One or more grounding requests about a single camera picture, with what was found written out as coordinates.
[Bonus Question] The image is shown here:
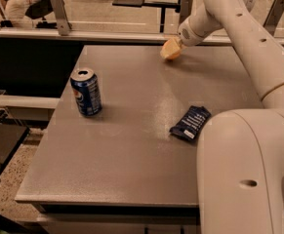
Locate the blue pepsi soda can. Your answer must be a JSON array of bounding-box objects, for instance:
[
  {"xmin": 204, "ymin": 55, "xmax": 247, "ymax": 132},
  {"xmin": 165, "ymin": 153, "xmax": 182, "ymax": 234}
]
[{"xmin": 70, "ymin": 67, "xmax": 102, "ymax": 117}]

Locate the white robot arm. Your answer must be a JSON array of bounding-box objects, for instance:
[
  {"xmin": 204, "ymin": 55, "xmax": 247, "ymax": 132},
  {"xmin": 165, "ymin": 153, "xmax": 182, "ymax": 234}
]
[{"xmin": 161, "ymin": 0, "xmax": 284, "ymax": 234}]

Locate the right metal barrier bracket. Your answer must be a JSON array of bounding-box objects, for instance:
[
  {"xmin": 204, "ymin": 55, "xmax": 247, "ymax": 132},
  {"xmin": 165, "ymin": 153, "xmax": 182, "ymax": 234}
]
[{"xmin": 263, "ymin": 0, "xmax": 284, "ymax": 35}]

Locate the dark blue rxbar wrapper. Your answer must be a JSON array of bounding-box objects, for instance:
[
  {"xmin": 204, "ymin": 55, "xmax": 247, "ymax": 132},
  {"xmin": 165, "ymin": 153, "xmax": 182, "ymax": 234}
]
[{"xmin": 170, "ymin": 105, "xmax": 211, "ymax": 142}]

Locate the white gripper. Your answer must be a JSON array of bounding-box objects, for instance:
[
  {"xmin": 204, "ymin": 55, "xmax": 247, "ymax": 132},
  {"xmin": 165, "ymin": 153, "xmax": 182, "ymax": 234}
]
[{"xmin": 160, "ymin": 17, "xmax": 203, "ymax": 58}]

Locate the left metal barrier bracket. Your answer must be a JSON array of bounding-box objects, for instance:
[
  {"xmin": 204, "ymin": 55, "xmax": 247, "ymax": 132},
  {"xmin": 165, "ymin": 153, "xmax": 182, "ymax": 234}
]
[{"xmin": 50, "ymin": 0, "xmax": 71, "ymax": 36}]

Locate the middle metal barrier bracket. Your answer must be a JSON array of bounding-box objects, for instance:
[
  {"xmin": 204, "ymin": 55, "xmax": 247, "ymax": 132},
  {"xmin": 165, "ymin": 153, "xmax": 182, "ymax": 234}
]
[{"xmin": 179, "ymin": 0, "xmax": 193, "ymax": 23}]

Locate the metal barrier bracket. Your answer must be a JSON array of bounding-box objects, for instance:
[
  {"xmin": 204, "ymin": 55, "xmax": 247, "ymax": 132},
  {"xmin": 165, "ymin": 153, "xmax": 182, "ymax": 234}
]
[
  {"xmin": 50, "ymin": 0, "xmax": 71, "ymax": 36},
  {"xmin": 263, "ymin": 0, "xmax": 284, "ymax": 35},
  {"xmin": 179, "ymin": 0, "xmax": 193, "ymax": 23}
]

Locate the orange fruit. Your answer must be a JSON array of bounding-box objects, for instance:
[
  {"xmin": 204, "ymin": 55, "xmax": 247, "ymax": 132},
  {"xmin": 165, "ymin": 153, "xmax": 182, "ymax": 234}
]
[{"xmin": 163, "ymin": 52, "xmax": 181, "ymax": 60}]

